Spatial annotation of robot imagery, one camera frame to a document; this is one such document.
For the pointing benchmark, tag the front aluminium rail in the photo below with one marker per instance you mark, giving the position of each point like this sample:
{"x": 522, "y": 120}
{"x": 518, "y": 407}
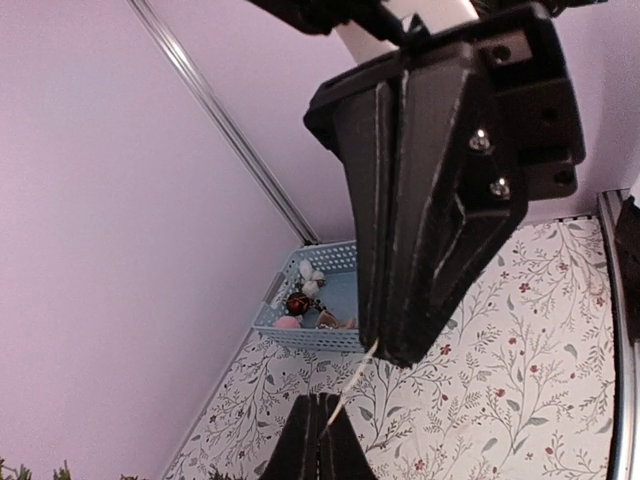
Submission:
{"x": 624, "y": 451}

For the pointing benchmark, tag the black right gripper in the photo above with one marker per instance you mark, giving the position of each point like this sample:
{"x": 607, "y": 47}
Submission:
{"x": 474, "y": 119}

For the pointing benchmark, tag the floral patterned table mat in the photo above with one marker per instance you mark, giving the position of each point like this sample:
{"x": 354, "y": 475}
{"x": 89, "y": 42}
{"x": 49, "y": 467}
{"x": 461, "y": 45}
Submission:
{"x": 520, "y": 384}

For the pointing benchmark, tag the pink pompom ornament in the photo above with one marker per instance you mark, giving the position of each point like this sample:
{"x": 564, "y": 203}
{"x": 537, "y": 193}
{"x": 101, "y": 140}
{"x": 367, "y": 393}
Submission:
{"x": 288, "y": 322}

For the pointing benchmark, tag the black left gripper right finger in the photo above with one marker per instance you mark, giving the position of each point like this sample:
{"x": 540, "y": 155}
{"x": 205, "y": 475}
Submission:
{"x": 340, "y": 454}

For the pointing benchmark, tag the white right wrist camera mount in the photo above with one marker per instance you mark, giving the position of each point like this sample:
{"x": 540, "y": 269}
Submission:
{"x": 395, "y": 21}

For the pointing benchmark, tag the beige wooden ornament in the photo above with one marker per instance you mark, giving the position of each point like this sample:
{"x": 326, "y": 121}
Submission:
{"x": 327, "y": 320}

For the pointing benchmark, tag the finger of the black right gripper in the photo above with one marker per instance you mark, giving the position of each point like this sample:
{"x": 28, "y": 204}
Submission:
{"x": 367, "y": 210}

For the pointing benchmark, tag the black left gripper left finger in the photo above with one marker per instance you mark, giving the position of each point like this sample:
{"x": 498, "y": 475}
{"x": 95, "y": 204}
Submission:
{"x": 295, "y": 456}

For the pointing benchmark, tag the right aluminium corner post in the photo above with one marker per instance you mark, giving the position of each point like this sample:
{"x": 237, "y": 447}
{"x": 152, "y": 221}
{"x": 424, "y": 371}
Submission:
{"x": 201, "y": 90}

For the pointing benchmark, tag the white cotton ornament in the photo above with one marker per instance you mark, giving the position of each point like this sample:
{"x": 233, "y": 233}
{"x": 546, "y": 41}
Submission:
{"x": 311, "y": 279}

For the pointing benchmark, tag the dark red bauble ornament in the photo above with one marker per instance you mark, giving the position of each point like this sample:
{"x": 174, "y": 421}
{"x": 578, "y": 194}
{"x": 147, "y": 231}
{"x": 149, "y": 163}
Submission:
{"x": 298, "y": 303}

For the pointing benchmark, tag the small green christmas tree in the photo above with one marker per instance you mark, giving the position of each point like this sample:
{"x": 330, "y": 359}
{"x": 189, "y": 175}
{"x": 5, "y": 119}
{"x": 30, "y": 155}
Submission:
{"x": 22, "y": 472}

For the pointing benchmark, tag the light blue plastic basket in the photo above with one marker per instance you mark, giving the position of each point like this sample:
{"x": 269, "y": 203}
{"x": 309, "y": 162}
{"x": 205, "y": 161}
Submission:
{"x": 339, "y": 295}

